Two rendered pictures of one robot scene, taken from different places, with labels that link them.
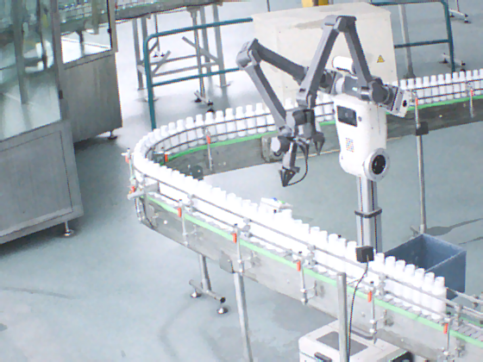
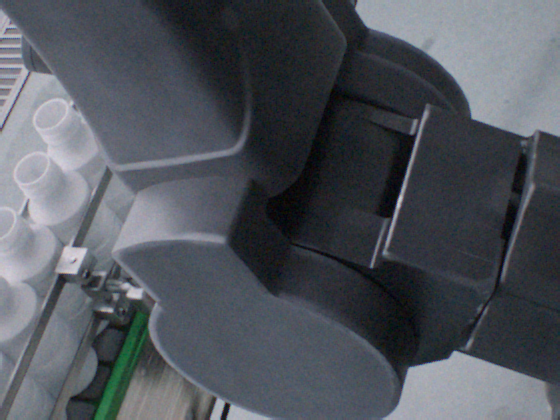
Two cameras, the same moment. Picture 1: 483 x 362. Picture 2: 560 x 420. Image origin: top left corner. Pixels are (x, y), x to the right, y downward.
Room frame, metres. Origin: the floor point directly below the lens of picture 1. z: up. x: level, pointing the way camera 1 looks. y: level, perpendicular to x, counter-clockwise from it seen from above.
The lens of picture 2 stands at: (4.29, -0.84, 1.88)
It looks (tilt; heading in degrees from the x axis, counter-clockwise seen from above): 49 degrees down; 78
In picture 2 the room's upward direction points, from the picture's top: 33 degrees counter-clockwise
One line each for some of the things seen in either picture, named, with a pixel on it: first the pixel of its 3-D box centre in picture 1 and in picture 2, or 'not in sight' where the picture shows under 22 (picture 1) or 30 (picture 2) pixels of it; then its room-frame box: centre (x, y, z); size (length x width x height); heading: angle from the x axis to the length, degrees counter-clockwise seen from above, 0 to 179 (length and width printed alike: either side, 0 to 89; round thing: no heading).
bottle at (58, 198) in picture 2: (248, 218); (76, 219); (4.31, -0.01, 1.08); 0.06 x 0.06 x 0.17
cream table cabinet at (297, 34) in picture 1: (329, 75); not in sight; (8.63, -0.85, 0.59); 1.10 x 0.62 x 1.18; 105
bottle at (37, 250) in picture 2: (254, 222); (46, 273); (4.26, -0.04, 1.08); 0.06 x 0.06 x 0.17
